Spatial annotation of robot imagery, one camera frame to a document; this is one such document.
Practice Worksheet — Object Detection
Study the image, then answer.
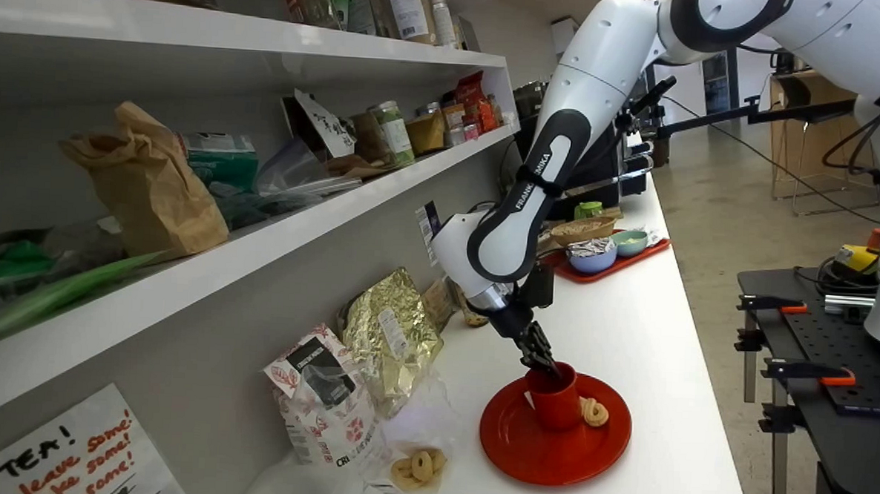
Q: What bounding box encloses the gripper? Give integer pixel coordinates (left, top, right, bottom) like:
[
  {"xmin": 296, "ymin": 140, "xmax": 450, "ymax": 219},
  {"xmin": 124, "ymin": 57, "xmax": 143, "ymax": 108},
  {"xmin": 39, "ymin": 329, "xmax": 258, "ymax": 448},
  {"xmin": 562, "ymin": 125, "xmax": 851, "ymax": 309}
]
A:
[{"xmin": 487, "ymin": 297, "xmax": 565, "ymax": 377}]

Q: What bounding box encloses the red cup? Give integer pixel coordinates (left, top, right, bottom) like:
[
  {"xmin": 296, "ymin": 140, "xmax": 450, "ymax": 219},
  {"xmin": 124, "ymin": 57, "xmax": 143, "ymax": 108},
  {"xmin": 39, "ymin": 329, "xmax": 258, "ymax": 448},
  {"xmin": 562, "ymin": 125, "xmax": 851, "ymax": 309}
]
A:
[{"xmin": 523, "ymin": 360, "xmax": 585, "ymax": 433}]

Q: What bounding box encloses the red plate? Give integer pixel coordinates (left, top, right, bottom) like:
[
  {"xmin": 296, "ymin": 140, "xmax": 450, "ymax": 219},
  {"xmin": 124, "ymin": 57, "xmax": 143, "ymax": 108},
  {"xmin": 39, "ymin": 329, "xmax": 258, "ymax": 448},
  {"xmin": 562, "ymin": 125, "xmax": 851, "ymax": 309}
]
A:
[{"xmin": 476, "ymin": 367, "xmax": 635, "ymax": 490}]

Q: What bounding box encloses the blue bowl with foil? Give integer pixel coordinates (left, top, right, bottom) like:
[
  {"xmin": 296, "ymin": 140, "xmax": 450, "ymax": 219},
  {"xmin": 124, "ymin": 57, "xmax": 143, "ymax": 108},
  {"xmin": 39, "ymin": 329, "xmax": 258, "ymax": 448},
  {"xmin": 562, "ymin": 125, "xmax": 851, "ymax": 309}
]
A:
[{"xmin": 566, "ymin": 235, "xmax": 619, "ymax": 277}]

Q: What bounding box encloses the brown packet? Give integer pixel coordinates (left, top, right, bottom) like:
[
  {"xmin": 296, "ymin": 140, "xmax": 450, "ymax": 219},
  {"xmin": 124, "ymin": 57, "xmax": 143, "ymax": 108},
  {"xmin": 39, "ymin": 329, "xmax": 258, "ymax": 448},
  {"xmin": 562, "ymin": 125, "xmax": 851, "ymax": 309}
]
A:
[{"xmin": 420, "ymin": 275, "xmax": 459, "ymax": 332}]

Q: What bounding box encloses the red tray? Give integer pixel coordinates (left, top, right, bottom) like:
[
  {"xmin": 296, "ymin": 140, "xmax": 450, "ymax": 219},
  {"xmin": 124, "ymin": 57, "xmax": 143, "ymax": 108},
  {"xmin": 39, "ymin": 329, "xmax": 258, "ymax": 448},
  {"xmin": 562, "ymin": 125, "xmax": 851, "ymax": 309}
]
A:
[{"xmin": 542, "ymin": 225, "xmax": 672, "ymax": 288}]

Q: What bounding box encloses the wicker basket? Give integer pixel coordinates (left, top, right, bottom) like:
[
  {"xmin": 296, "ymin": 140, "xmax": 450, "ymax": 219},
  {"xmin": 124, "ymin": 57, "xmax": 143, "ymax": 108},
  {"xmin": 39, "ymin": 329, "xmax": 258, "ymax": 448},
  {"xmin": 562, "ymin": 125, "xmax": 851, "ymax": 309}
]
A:
[{"xmin": 548, "ymin": 213, "xmax": 618, "ymax": 250}]

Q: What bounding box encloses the small teal bowl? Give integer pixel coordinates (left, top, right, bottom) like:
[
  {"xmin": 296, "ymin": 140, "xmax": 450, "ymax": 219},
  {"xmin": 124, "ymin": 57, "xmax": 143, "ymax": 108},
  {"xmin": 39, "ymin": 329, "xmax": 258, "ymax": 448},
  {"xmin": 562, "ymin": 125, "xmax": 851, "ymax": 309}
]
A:
[{"xmin": 611, "ymin": 228, "xmax": 650, "ymax": 259}]

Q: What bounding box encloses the gold foil bag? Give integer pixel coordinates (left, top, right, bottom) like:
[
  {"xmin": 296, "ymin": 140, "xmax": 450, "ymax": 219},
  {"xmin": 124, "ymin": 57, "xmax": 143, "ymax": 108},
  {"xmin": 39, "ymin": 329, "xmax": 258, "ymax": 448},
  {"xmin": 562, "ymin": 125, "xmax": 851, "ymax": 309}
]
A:
[{"xmin": 337, "ymin": 264, "xmax": 448, "ymax": 420}]

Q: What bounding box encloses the blue and white packet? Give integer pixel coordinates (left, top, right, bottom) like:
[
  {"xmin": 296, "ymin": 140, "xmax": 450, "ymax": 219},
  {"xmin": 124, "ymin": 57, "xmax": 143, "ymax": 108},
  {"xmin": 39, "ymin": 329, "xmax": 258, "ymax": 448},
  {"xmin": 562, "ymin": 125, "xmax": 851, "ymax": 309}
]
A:
[{"xmin": 413, "ymin": 200, "xmax": 444, "ymax": 268}]

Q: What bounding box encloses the clear bag of biscuits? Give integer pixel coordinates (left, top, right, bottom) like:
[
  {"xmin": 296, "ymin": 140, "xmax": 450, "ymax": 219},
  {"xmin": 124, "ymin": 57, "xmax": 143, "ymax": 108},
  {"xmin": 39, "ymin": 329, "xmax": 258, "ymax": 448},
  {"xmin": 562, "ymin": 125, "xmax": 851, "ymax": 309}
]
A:
[{"xmin": 370, "ymin": 438, "xmax": 453, "ymax": 494}]

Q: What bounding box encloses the white and red paper bag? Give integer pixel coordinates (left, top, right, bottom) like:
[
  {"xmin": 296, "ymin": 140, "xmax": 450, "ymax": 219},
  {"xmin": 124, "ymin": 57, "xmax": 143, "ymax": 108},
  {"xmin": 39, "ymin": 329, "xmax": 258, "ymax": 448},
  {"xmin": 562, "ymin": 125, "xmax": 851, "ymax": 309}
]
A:
[{"xmin": 259, "ymin": 320, "xmax": 394, "ymax": 474}]

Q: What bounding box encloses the orange and black clamp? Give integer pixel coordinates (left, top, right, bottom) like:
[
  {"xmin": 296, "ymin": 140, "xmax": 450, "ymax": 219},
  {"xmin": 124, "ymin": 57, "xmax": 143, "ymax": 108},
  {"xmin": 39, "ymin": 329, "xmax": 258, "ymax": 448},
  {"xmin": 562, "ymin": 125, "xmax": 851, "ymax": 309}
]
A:
[
  {"xmin": 760, "ymin": 357, "xmax": 858, "ymax": 389},
  {"xmin": 737, "ymin": 293, "xmax": 810, "ymax": 317}
]

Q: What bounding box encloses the row of jars and packets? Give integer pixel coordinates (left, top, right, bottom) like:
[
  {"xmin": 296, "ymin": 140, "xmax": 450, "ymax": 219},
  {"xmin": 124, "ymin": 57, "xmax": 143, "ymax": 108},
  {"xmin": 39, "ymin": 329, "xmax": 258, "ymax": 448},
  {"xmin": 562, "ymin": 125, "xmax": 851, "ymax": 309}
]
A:
[{"xmin": 405, "ymin": 68, "xmax": 509, "ymax": 160}]

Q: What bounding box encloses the jar with green label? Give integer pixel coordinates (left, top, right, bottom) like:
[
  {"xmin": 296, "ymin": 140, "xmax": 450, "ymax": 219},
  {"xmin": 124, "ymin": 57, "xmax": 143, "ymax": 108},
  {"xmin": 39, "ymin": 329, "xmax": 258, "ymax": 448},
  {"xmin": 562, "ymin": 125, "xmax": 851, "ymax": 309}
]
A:
[{"xmin": 368, "ymin": 99, "xmax": 419, "ymax": 168}]

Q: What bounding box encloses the clear plastic bag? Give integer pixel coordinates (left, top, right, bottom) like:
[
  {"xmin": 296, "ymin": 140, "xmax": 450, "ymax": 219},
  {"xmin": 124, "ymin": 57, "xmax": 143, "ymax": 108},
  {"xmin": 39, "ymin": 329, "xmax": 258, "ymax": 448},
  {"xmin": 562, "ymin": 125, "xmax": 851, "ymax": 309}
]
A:
[{"xmin": 255, "ymin": 135, "xmax": 365, "ymax": 202}]

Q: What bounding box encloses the silver metal bar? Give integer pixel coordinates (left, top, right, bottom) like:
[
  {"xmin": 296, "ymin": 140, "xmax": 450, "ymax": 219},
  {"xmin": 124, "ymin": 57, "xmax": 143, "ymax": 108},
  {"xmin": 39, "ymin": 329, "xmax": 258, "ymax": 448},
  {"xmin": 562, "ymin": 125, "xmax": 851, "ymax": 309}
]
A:
[{"xmin": 823, "ymin": 294, "xmax": 877, "ymax": 317}]

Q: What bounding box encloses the white card with black drawing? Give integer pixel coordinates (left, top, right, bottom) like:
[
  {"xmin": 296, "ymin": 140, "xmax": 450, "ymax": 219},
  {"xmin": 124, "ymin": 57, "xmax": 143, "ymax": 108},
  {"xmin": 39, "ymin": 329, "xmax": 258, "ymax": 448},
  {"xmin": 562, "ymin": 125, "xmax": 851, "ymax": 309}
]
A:
[{"xmin": 279, "ymin": 88, "xmax": 360, "ymax": 160}]

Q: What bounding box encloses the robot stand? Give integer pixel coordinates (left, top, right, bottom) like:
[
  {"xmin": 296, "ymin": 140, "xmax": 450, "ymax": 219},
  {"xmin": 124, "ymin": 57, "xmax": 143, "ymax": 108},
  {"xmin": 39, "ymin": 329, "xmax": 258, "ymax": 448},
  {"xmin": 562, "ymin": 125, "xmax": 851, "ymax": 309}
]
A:
[{"xmin": 728, "ymin": 266, "xmax": 880, "ymax": 494}]

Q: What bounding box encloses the yellow and black tool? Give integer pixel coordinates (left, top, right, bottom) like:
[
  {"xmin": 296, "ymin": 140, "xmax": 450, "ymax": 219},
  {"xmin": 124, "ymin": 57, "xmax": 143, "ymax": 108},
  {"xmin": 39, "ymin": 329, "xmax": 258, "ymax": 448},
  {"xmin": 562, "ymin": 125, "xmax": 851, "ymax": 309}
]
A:
[{"xmin": 833, "ymin": 243, "xmax": 880, "ymax": 277}]

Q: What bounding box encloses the wooden table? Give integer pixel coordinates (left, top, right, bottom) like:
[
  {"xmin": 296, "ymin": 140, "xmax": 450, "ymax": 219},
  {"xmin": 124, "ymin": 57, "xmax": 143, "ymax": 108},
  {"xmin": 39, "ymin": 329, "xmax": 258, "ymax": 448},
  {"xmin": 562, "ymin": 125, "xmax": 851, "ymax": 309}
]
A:
[{"xmin": 763, "ymin": 67, "xmax": 880, "ymax": 220}]

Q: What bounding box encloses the green packet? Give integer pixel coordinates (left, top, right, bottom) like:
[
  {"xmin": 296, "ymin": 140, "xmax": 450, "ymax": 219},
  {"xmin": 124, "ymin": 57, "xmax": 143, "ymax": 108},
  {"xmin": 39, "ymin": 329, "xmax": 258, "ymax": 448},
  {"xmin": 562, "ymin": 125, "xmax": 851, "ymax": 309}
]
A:
[{"xmin": 177, "ymin": 131, "xmax": 261, "ymax": 193}]

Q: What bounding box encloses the row of packets and bottles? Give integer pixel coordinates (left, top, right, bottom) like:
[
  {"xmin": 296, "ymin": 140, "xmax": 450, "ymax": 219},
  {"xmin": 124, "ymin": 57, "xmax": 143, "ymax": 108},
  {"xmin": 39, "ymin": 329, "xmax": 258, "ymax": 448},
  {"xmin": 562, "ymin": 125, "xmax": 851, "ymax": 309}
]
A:
[{"xmin": 273, "ymin": 0, "xmax": 485, "ymax": 53}]

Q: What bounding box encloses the brown paper bag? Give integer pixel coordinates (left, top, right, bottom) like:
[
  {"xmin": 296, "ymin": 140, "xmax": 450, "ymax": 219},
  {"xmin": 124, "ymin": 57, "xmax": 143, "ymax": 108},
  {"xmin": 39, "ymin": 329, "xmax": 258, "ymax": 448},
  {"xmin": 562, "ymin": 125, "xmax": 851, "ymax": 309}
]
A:
[{"xmin": 54, "ymin": 98, "xmax": 236, "ymax": 266}]

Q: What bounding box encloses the handwritten paper sign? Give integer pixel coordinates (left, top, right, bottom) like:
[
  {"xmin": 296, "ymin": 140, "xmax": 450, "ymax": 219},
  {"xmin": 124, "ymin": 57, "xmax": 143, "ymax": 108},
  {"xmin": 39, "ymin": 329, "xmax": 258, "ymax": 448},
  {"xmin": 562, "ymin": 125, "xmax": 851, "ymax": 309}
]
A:
[{"xmin": 0, "ymin": 378, "xmax": 197, "ymax": 494}]

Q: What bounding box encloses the heap of green plastic bags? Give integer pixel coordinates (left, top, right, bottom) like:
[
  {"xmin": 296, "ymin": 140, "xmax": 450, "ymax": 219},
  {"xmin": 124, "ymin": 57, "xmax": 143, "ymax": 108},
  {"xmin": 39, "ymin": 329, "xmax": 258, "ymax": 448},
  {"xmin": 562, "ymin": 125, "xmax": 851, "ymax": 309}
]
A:
[{"xmin": 0, "ymin": 217, "xmax": 168, "ymax": 363}]

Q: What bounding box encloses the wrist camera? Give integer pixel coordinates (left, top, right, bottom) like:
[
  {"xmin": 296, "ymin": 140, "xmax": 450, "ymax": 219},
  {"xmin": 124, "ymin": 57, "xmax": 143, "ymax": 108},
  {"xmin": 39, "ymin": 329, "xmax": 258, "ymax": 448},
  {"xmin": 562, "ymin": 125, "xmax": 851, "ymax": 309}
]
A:
[{"xmin": 519, "ymin": 260, "xmax": 556, "ymax": 310}]

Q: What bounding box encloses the ring-shaped biscuit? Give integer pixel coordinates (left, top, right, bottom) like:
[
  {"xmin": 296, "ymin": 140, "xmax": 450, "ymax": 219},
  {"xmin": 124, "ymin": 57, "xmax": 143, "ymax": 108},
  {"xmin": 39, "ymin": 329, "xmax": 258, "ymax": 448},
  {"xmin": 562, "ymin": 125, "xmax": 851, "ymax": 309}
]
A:
[{"xmin": 579, "ymin": 396, "xmax": 611, "ymax": 429}]

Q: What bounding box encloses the white wall shelf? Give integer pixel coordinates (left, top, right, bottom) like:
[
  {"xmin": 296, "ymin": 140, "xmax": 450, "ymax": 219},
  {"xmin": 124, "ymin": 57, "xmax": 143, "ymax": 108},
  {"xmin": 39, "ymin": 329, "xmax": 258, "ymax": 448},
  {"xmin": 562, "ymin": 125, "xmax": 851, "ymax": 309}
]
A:
[{"xmin": 0, "ymin": 0, "xmax": 528, "ymax": 454}]

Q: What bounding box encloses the coil of black cable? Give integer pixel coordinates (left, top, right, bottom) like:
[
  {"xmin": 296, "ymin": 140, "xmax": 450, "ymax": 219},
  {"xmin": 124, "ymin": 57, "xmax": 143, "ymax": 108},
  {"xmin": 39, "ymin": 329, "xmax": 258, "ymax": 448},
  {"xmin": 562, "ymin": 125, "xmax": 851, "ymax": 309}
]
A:
[{"xmin": 792, "ymin": 254, "xmax": 880, "ymax": 300}]

